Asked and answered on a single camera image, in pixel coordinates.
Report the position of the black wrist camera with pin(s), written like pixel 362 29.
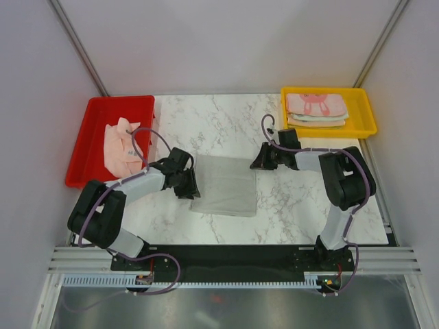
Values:
pixel 181 158
pixel 288 139

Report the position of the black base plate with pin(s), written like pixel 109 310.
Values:
pixel 237 263

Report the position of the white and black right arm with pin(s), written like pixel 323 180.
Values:
pixel 347 181

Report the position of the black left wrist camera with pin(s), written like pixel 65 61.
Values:
pixel 181 158

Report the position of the white towel label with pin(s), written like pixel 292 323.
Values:
pixel 131 155

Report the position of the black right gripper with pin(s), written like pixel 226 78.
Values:
pixel 262 162

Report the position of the pink patterned towel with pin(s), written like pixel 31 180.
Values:
pixel 316 105

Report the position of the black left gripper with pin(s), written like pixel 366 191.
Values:
pixel 191 188

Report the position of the aluminium frame rail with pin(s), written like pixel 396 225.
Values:
pixel 366 260

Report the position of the white slotted cable duct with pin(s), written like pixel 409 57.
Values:
pixel 133 281

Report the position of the mint green towel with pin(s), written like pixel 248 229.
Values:
pixel 308 118

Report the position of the red plastic bin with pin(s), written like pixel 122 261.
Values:
pixel 87 160

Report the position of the left corner aluminium post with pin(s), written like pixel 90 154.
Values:
pixel 79 48

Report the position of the yellow plastic bin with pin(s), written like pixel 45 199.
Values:
pixel 360 124

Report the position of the right corner aluminium post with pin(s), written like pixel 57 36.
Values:
pixel 389 27

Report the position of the orange fox towel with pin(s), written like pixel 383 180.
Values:
pixel 316 124

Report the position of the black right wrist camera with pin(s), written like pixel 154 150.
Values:
pixel 288 139

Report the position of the grey towel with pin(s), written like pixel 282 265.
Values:
pixel 227 187

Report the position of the corner aluminium post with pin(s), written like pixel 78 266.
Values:
pixel 79 48
pixel 389 27

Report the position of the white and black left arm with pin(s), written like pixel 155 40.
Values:
pixel 97 216

